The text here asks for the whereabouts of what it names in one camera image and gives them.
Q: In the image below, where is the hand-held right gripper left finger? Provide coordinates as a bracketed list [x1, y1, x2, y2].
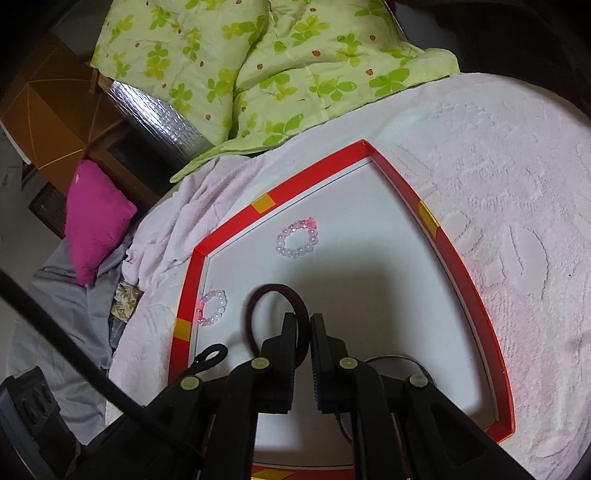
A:
[152, 313, 298, 480]

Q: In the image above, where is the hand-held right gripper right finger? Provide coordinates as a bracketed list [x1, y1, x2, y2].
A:
[310, 313, 502, 480]

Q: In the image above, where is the dark maroon bangle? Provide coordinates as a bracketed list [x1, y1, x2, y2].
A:
[242, 284, 309, 354]

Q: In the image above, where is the black hair tie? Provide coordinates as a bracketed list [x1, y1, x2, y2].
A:
[185, 343, 228, 384]

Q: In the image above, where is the pale pink bead bracelet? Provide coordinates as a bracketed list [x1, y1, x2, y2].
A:
[195, 289, 228, 328]

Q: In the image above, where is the shallow red cardboard box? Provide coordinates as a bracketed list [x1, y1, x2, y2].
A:
[167, 139, 515, 480]

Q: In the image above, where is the purple bead bracelet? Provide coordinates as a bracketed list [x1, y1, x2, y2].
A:
[276, 217, 320, 260]

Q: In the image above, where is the grey bed sheet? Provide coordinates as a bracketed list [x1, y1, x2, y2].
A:
[9, 235, 139, 444]

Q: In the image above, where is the small patterned beige pouch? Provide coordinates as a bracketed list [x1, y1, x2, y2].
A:
[111, 281, 141, 321]

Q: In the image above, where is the magenta pillow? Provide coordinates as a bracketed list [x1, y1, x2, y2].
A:
[65, 159, 138, 286]

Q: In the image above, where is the silver insulation foil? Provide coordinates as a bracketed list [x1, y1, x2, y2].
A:
[99, 76, 215, 169]

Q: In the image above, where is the green floral quilt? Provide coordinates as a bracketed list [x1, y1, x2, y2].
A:
[90, 0, 461, 183]

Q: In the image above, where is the wooden cabinet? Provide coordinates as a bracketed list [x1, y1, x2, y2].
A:
[0, 32, 162, 208]

